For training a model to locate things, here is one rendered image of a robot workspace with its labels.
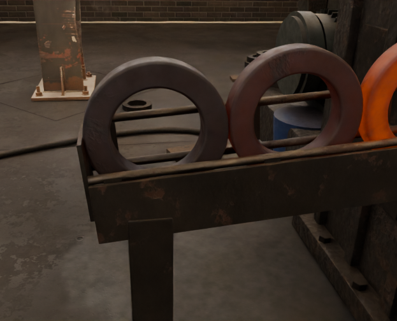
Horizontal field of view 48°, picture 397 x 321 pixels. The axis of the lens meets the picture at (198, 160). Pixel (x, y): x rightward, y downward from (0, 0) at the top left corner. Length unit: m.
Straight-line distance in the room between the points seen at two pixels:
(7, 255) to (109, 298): 0.40
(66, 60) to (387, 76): 2.66
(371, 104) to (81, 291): 1.00
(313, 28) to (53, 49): 1.80
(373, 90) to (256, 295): 0.85
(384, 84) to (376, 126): 0.06
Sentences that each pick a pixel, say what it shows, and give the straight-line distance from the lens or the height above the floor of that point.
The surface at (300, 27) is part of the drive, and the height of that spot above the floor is 0.63.
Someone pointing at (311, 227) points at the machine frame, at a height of 0.07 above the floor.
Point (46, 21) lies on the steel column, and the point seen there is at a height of 0.48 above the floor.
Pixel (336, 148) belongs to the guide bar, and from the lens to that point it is 0.63.
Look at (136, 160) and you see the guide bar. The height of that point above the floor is 0.62.
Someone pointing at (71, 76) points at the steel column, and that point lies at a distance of 3.15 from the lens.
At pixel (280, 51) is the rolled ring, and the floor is 0.78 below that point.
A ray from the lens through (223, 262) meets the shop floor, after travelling 1.45.
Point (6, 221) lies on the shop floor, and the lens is 1.76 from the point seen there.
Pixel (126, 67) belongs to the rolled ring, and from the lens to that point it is 0.55.
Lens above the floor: 0.88
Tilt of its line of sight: 25 degrees down
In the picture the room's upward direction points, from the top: 1 degrees clockwise
